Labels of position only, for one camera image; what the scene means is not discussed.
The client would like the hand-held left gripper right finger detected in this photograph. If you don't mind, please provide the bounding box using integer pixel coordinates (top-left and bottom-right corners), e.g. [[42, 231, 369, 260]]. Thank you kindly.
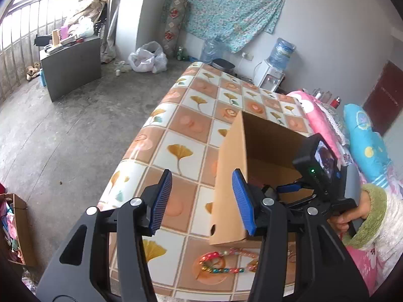
[[231, 169, 370, 302]]

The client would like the brown cardboard box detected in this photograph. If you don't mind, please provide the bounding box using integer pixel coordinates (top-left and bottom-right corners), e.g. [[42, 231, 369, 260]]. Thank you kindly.
[[209, 111, 315, 246]]

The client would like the pair of shoes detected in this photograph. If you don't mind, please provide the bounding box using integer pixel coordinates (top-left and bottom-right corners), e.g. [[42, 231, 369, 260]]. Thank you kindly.
[[25, 63, 42, 80]]

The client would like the blue cartoon pillow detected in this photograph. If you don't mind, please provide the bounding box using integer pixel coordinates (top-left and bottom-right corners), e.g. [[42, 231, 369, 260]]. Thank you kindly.
[[343, 103, 394, 183]]

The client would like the ginkgo leaf tiled tablecloth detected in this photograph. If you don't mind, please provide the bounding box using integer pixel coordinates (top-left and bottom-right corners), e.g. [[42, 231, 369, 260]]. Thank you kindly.
[[97, 61, 315, 299]]

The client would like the person's right forearm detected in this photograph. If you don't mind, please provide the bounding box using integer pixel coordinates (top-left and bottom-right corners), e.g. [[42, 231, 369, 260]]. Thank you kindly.
[[342, 184, 403, 258]]

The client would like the white plastic bag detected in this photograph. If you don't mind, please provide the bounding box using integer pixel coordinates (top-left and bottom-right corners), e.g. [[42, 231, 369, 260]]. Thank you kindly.
[[128, 41, 168, 73]]

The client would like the black cooking pot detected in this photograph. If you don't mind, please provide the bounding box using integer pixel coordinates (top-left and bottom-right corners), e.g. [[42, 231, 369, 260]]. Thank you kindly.
[[211, 58, 236, 71]]

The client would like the rolled patterned quilt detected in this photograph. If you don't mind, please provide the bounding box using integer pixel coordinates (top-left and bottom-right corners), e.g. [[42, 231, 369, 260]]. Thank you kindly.
[[160, 0, 189, 58]]

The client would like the white water dispenser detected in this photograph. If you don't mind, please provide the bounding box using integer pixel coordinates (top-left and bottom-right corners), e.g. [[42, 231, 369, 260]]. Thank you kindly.
[[253, 60, 285, 92]]

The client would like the floral wall cloth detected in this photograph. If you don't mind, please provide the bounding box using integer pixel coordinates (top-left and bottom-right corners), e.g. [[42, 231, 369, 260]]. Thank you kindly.
[[165, 0, 288, 53]]

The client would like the pile of bedding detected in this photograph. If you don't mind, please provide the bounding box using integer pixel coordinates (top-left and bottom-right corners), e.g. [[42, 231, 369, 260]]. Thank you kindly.
[[63, 0, 111, 38]]

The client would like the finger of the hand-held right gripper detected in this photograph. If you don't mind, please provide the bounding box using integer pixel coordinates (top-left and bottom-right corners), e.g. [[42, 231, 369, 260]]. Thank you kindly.
[[276, 182, 307, 195]]

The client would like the brown door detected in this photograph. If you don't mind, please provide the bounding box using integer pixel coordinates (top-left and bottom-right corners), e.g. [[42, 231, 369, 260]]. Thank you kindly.
[[362, 60, 403, 136]]

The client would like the grey cabinet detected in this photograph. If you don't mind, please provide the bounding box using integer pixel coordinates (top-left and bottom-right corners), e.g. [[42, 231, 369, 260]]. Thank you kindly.
[[39, 36, 103, 102]]

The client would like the person's right hand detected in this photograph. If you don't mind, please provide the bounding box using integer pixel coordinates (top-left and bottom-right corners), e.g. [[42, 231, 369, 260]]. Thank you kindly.
[[327, 192, 368, 236]]

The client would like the empty blue water jug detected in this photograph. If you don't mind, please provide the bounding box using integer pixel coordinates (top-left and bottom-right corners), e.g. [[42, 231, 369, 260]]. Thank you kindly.
[[201, 38, 225, 64]]

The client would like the grey curtain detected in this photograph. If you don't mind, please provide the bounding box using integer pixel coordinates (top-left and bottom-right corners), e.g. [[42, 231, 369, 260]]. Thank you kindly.
[[101, 0, 126, 63]]

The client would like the balcony railing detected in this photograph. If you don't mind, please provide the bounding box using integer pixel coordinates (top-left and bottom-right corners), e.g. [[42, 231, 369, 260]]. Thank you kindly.
[[0, 0, 82, 101]]

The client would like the person's pink pajamas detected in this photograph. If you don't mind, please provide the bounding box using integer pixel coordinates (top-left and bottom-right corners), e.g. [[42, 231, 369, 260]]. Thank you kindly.
[[346, 245, 397, 293]]

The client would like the grey lace pillow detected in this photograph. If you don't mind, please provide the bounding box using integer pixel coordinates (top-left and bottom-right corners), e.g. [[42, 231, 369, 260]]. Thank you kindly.
[[318, 101, 347, 145]]

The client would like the pink blanket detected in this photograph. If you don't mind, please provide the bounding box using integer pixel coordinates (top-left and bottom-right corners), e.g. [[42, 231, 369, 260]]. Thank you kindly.
[[288, 91, 345, 161]]

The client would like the floor cardboard box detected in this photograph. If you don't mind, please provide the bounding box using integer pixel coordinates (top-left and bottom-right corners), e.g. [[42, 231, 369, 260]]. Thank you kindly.
[[0, 192, 37, 266]]

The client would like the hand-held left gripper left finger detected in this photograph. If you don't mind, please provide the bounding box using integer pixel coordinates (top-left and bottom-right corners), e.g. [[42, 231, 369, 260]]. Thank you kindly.
[[35, 169, 173, 302]]

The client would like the multicoloured bead necklace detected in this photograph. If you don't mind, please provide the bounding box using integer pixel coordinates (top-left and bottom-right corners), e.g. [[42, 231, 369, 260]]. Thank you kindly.
[[200, 248, 262, 274]]

